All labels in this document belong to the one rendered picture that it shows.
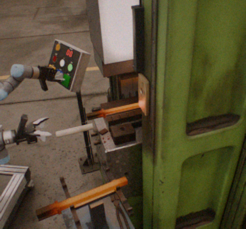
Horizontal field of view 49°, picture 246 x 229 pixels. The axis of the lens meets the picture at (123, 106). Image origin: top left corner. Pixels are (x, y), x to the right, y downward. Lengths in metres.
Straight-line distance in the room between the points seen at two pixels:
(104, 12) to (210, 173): 0.99
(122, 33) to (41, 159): 1.87
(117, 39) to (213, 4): 0.44
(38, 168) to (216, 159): 1.76
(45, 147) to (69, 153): 0.28
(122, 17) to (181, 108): 0.46
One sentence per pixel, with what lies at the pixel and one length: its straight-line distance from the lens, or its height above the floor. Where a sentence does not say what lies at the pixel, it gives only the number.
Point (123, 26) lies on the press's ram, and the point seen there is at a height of 1.53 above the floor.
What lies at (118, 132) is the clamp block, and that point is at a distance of 1.46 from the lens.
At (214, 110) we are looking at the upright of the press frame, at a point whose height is 1.20.
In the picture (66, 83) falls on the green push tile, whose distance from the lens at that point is 1.91.
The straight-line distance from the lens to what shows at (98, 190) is 1.25.
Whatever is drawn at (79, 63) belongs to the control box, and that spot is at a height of 1.13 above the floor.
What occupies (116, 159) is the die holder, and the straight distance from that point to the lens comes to 1.51.
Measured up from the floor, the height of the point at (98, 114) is 1.01.
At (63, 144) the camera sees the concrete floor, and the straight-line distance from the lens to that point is 2.92.
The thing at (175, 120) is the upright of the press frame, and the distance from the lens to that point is 1.11.
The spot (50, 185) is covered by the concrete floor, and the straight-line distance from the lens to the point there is 2.59.
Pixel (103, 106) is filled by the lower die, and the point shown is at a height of 0.99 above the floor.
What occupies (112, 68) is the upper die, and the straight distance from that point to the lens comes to 1.35.
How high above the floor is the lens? 1.94
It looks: 36 degrees down
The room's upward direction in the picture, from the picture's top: 3 degrees counter-clockwise
